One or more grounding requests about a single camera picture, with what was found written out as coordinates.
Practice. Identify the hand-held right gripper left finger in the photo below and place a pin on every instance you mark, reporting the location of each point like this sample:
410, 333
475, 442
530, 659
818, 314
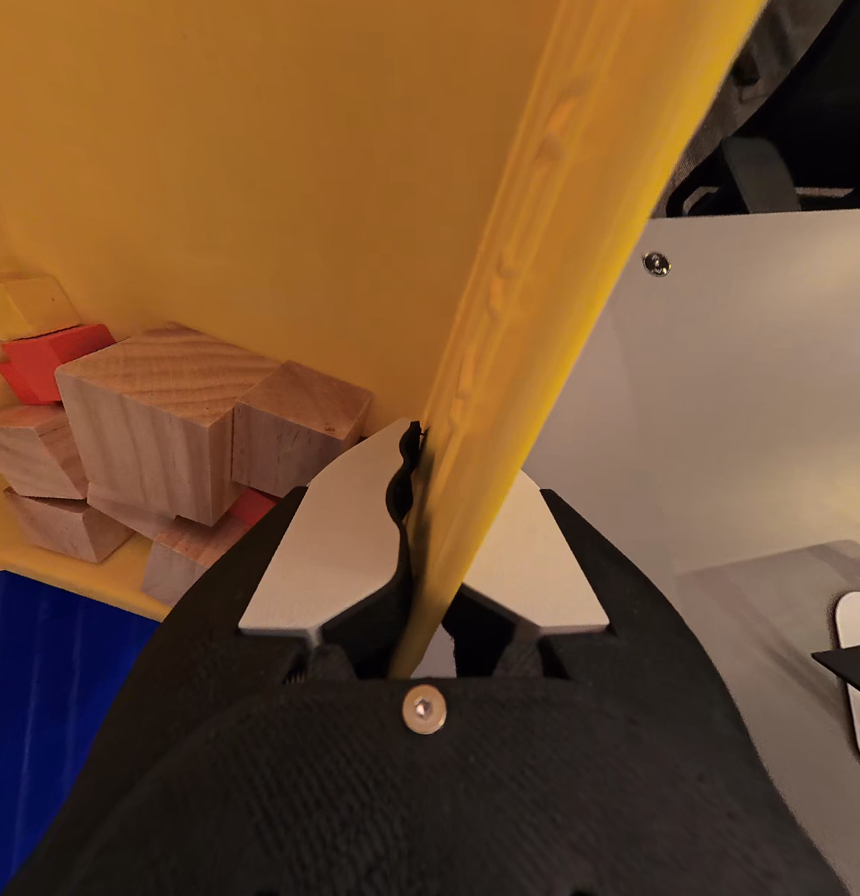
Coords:
325, 553

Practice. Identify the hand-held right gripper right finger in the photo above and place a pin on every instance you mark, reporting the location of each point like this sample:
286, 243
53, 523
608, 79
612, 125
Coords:
542, 574

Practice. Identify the pile of wooden cubes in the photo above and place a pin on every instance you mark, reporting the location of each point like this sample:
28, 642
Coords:
143, 420

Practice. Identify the blue plastic box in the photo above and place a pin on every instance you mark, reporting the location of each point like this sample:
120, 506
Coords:
45, 700

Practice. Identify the yellow plastic box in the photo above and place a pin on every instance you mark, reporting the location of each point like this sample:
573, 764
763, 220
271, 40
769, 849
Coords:
262, 175

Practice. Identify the white desk panel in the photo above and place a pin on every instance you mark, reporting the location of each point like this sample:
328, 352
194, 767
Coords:
738, 385

